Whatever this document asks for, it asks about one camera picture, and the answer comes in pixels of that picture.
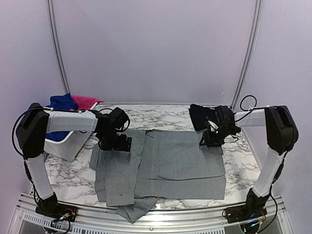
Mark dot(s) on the right aluminium corner post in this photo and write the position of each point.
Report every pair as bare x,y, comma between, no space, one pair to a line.
249,52

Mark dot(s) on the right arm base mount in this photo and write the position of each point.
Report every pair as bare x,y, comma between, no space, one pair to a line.
240,213

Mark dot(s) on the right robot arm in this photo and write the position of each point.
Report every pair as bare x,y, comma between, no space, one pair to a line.
281,135

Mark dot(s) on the grey garment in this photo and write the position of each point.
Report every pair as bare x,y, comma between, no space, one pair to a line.
160,164

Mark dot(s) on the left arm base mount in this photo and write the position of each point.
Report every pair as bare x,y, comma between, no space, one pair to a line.
58,211

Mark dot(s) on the left aluminium corner post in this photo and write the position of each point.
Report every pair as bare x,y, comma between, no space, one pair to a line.
56,45

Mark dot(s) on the black t-shirt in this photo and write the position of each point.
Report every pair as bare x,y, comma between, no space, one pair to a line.
200,115

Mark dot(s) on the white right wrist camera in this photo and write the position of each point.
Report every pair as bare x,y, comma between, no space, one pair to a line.
211,126

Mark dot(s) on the blue garment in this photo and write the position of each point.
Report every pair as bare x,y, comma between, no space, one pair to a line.
66,103

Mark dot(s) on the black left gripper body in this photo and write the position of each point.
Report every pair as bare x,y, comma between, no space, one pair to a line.
112,141

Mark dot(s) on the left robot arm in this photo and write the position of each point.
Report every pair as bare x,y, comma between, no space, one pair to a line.
29,134

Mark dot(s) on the aluminium front frame rail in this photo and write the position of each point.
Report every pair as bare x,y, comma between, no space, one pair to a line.
99,220

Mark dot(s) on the white plastic laundry basket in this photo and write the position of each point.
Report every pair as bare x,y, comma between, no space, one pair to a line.
65,146

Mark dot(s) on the aluminium corner post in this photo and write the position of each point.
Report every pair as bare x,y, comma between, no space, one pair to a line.
56,45
249,52

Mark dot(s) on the pink garment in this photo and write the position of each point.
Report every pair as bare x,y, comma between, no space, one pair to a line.
86,103

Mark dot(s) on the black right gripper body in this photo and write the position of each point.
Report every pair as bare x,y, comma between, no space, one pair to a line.
216,139

